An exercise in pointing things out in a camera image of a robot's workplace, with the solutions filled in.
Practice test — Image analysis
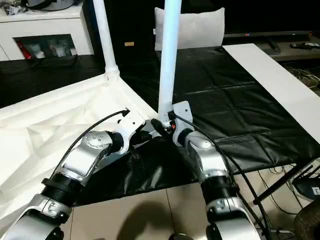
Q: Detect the white flat panel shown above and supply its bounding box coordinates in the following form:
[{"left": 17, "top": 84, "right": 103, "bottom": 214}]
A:
[{"left": 221, "top": 43, "right": 320, "bottom": 155}]

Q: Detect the black metal frame bar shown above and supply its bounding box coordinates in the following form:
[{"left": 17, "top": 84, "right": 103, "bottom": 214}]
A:
[{"left": 252, "top": 156, "right": 320, "bottom": 206}]

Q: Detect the black object with white label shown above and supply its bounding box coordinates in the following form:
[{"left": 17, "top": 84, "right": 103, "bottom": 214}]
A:
[{"left": 294, "top": 174, "right": 320, "bottom": 201}]

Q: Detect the brown woven pouf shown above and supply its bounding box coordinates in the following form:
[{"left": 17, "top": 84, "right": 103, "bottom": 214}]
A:
[{"left": 293, "top": 199, "right": 320, "bottom": 240}]

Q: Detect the grey low tv bench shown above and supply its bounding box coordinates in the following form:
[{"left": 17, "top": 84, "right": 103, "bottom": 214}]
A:
[{"left": 259, "top": 37, "right": 320, "bottom": 63}]

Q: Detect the grey bag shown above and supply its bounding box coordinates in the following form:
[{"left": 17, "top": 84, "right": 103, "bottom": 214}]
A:
[{"left": 27, "top": 0, "right": 76, "bottom": 11}]

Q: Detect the white cabinet with glass doors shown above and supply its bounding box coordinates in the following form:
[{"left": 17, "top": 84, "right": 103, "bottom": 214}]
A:
[{"left": 0, "top": 0, "right": 95, "bottom": 61}]

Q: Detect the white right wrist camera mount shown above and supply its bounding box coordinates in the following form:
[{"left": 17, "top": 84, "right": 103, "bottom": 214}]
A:
[{"left": 171, "top": 100, "right": 195, "bottom": 147}]

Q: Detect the black remote control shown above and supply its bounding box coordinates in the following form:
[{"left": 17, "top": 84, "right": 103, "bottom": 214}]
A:
[{"left": 289, "top": 42, "right": 320, "bottom": 50}]

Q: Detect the black bar with red light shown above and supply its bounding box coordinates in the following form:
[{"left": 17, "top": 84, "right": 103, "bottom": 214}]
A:
[{"left": 223, "top": 30, "right": 320, "bottom": 41}]

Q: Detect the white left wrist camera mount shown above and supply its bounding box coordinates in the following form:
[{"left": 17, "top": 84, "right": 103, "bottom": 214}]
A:
[{"left": 116, "top": 108, "right": 146, "bottom": 155}]

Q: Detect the thin grey floor cable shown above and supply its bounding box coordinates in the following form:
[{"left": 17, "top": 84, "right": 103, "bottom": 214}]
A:
[{"left": 257, "top": 159, "right": 303, "bottom": 216}]

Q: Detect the white plastic table top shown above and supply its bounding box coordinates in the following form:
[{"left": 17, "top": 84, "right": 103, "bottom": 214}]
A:
[{"left": 0, "top": 72, "right": 162, "bottom": 223}]

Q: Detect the grey cushion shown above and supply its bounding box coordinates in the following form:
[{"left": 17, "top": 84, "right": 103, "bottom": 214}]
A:
[{"left": 153, "top": 6, "right": 225, "bottom": 52}]

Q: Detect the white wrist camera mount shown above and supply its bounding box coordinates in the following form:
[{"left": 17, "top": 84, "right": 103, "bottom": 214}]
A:
[
  {"left": 171, "top": 100, "right": 195, "bottom": 147},
  {"left": 116, "top": 108, "right": 146, "bottom": 155}
]

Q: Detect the black mat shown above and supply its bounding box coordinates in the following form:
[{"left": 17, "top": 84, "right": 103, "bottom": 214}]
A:
[{"left": 0, "top": 46, "right": 320, "bottom": 201}]

